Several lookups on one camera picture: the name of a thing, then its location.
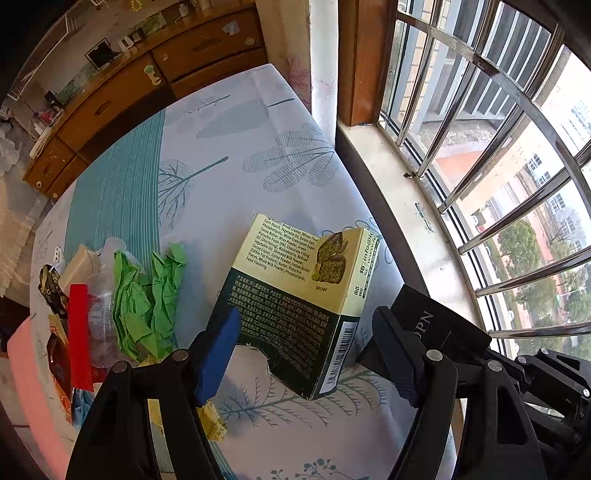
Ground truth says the clear plastic bag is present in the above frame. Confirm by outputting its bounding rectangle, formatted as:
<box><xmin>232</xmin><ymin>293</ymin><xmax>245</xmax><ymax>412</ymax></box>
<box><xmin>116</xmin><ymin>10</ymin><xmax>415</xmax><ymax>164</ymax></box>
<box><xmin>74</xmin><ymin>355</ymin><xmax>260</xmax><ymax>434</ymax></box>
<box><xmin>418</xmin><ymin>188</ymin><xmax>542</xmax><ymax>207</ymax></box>
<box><xmin>85</xmin><ymin>237</ymin><xmax>139</xmax><ymax>370</ymax></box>

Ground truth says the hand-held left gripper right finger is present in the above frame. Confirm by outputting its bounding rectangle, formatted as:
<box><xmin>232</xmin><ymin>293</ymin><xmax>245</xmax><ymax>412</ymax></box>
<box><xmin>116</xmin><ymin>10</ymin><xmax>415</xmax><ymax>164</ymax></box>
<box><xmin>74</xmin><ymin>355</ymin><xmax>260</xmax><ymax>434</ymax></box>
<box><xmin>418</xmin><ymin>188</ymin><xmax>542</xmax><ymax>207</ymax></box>
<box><xmin>372</xmin><ymin>305</ymin><xmax>552</xmax><ymax>480</ymax></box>

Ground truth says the leaf print tablecloth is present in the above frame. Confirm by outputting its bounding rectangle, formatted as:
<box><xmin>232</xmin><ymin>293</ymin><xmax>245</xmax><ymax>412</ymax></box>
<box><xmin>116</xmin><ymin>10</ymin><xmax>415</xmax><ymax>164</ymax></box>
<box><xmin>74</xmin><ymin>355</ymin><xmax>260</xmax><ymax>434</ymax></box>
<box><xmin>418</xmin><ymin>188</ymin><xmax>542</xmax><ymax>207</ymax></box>
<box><xmin>28</xmin><ymin>62</ymin><xmax>462</xmax><ymax>480</ymax></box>

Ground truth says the small beige carton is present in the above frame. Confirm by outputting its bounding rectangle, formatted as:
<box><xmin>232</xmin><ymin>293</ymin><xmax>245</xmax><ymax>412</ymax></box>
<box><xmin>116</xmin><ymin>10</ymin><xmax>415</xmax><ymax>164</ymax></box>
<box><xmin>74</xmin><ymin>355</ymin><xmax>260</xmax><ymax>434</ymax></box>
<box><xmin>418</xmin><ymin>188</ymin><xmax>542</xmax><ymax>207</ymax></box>
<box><xmin>58</xmin><ymin>244</ymin><xmax>100</xmax><ymax>289</ymax></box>

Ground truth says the green and cream snack box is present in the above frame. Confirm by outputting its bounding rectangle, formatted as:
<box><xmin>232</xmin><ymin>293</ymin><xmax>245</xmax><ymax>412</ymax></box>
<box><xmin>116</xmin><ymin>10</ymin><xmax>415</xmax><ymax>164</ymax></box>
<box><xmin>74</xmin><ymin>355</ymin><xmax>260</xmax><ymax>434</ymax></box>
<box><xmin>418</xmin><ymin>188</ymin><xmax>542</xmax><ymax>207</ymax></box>
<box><xmin>204</xmin><ymin>213</ymin><xmax>383</xmax><ymax>401</ymax></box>

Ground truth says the orange snack packet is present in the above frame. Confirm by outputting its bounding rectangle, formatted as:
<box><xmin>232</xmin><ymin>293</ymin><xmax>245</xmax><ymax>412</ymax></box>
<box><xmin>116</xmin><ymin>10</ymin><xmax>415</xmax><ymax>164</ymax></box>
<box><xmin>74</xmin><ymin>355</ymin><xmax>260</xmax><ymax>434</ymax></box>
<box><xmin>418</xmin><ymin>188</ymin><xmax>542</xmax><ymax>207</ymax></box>
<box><xmin>46</xmin><ymin>316</ymin><xmax>75</xmax><ymax>416</ymax></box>

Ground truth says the black and gold wrapper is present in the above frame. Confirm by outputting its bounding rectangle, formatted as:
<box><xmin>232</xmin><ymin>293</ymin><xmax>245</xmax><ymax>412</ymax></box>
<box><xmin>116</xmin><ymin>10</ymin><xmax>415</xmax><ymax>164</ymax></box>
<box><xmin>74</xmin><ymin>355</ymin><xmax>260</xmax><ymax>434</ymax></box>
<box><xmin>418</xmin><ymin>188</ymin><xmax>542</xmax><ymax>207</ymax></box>
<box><xmin>38</xmin><ymin>264</ymin><xmax>70</xmax><ymax>319</ymax></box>

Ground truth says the black cardboard box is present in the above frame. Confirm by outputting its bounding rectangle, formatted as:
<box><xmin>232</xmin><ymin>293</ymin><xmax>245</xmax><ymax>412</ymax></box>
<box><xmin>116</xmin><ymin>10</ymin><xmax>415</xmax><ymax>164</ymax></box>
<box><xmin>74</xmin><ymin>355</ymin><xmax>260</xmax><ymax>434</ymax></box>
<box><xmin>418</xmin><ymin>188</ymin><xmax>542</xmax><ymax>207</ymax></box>
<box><xmin>358</xmin><ymin>284</ymin><xmax>493</xmax><ymax>370</ymax></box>

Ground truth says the wooden dresser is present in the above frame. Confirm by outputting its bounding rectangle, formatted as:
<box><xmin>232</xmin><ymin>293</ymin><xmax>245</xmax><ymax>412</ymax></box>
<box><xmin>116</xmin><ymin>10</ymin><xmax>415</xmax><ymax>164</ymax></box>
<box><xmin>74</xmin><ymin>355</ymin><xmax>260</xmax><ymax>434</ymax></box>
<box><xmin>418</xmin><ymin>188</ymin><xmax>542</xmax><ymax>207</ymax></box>
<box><xmin>21</xmin><ymin>7</ymin><xmax>269</xmax><ymax>201</ymax></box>

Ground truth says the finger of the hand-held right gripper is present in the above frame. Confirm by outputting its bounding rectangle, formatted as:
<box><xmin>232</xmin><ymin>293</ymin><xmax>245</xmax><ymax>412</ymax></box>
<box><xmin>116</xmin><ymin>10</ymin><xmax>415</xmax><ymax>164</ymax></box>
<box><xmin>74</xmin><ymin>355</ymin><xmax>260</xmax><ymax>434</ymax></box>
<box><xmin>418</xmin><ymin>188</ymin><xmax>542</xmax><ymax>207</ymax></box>
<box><xmin>480</xmin><ymin>346</ymin><xmax>591</xmax><ymax>407</ymax></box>

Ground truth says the pale curtain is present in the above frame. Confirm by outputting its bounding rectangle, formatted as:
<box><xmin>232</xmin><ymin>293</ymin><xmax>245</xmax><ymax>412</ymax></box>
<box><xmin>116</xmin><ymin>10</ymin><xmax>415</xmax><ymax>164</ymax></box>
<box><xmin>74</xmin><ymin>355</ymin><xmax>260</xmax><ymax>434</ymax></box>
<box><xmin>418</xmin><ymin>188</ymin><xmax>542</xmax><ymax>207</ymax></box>
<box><xmin>268</xmin><ymin>0</ymin><xmax>340</xmax><ymax>148</ymax></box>

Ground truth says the metal window grille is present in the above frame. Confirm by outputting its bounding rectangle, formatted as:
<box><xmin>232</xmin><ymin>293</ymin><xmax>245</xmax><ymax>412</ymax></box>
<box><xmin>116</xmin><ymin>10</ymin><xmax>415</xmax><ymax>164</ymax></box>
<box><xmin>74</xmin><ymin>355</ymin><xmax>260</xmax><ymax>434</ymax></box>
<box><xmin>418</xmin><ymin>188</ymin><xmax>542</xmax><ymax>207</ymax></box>
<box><xmin>379</xmin><ymin>0</ymin><xmax>591</xmax><ymax>352</ymax></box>

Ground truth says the black photo frame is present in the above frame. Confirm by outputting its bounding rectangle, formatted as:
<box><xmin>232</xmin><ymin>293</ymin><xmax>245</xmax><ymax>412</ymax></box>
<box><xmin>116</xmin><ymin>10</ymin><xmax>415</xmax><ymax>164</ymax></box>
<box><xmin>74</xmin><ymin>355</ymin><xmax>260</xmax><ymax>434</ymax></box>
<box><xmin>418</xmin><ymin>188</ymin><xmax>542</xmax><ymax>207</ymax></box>
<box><xmin>85</xmin><ymin>41</ymin><xmax>118</xmax><ymax>69</ymax></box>

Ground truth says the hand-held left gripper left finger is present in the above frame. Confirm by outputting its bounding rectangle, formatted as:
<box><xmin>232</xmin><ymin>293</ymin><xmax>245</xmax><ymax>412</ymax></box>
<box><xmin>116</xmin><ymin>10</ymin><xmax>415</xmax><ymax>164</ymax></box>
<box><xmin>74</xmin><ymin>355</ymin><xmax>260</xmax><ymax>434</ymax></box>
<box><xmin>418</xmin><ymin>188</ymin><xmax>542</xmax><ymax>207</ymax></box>
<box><xmin>65</xmin><ymin>307</ymin><xmax>243</xmax><ymax>480</ymax></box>

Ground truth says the yellow wrapper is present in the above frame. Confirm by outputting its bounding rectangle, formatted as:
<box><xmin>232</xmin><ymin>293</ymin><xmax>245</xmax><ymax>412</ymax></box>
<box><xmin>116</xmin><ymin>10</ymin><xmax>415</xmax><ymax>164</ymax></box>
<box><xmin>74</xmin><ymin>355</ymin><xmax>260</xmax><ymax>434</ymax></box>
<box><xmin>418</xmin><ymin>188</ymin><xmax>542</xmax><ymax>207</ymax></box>
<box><xmin>148</xmin><ymin>399</ymin><xmax>229</xmax><ymax>444</ymax></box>

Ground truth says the green paper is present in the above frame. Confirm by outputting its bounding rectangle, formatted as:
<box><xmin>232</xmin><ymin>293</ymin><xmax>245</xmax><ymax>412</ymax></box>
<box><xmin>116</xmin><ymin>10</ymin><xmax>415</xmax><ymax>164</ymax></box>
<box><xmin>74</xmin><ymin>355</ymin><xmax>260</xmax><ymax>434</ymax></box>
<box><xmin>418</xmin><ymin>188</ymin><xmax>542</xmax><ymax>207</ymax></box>
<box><xmin>112</xmin><ymin>243</ymin><xmax>188</xmax><ymax>363</ymax></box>

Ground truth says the red paper sheet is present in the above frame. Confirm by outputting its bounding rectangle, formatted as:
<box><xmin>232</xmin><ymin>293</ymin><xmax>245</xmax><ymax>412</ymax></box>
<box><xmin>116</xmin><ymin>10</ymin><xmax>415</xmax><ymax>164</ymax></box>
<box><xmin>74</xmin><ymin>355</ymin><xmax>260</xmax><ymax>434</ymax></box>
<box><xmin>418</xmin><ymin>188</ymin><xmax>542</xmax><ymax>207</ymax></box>
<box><xmin>68</xmin><ymin>284</ymin><xmax>95</xmax><ymax>392</ymax></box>

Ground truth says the pink blanket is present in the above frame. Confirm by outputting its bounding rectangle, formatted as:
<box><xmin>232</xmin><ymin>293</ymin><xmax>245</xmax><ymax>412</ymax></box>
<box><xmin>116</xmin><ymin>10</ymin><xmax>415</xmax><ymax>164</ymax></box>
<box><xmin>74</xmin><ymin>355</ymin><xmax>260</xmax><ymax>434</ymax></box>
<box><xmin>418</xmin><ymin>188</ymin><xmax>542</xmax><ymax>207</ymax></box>
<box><xmin>0</xmin><ymin>318</ymin><xmax>79</xmax><ymax>480</ymax></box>

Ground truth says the wooden window frame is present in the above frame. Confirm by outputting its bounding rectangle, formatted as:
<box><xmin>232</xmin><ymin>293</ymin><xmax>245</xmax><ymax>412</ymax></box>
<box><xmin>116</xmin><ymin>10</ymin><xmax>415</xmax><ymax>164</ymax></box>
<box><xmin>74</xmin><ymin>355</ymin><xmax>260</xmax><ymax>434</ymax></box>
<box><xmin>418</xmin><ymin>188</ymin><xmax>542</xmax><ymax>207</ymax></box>
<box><xmin>337</xmin><ymin>0</ymin><xmax>398</xmax><ymax>127</ymax></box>

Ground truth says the blue face mask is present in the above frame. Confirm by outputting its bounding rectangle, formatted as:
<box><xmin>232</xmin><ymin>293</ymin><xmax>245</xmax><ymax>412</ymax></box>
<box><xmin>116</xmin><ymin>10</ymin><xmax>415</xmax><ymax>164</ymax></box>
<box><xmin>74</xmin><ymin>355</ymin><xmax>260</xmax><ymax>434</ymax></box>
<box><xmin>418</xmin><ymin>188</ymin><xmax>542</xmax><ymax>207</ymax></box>
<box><xmin>71</xmin><ymin>388</ymin><xmax>98</xmax><ymax>428</ymax></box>

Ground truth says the white power strip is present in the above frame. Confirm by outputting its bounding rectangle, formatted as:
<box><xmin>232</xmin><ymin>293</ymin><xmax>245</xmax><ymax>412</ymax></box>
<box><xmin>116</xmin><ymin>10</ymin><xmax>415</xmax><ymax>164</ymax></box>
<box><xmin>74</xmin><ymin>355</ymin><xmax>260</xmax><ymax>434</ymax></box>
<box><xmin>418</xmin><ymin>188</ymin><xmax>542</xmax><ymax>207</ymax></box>
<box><xmin>30</xmin><ymin>124</ymin><xmax>54</xmax><ymax>158</ymax></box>

